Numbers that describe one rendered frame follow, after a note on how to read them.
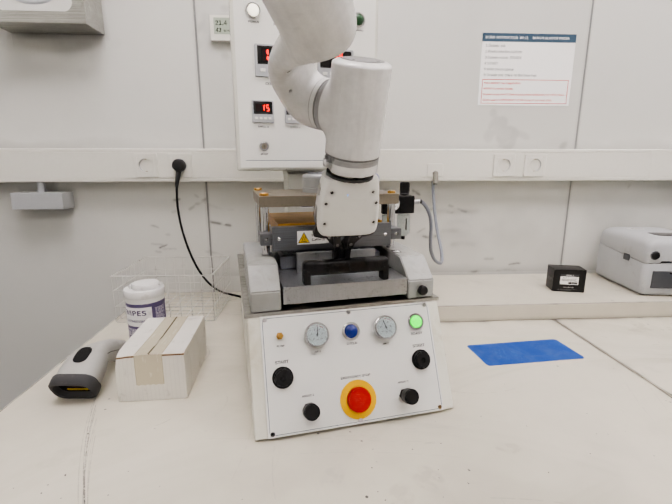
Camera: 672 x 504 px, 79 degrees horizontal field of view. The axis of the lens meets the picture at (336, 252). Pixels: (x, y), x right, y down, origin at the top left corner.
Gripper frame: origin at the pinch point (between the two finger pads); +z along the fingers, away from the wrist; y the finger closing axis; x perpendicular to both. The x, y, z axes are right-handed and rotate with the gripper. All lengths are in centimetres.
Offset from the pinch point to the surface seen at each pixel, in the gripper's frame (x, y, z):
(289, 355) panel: -11.9, -10.6, 11.2
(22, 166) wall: 75, -77, 12
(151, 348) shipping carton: 0.6, -33.8, 18.4
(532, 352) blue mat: -6, 46, 25
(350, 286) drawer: -5.5, 0.5, 3.1
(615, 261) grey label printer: 23, 97, 24
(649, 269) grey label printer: 11, 95, 18
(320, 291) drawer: -5.7, -4.7, 3.5
